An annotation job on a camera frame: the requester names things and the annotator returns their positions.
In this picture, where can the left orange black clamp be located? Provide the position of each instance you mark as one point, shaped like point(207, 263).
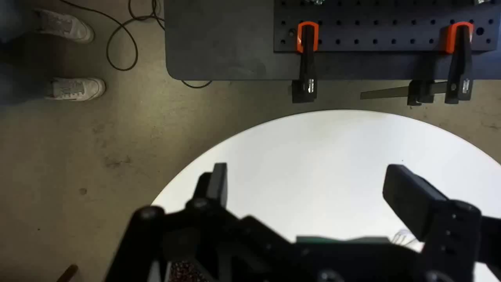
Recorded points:
point(307, 44)

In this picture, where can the upper white sneaker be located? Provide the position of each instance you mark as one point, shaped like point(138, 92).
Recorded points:
point(65, 25)

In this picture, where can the black perforated workbench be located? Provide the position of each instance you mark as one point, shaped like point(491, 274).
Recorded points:
point(375, 39)

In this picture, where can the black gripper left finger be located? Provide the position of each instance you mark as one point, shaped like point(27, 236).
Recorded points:
point(212, 188)

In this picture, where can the lower white sneaker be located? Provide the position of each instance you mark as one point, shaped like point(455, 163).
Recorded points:
point(76, 89)

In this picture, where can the right orange black clamp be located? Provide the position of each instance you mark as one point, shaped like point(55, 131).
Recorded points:
point(456, 42)

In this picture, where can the orange black clamp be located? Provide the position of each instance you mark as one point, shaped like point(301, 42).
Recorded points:
point(307, 44)
point(456, 42)

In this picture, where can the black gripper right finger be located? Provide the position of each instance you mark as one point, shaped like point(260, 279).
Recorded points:
point(440, 224)

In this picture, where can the round white table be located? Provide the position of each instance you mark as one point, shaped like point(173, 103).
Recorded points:
point(321, 172)

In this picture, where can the white sneaker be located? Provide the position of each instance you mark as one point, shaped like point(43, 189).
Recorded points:
point(65, 25)
point(76, 89)

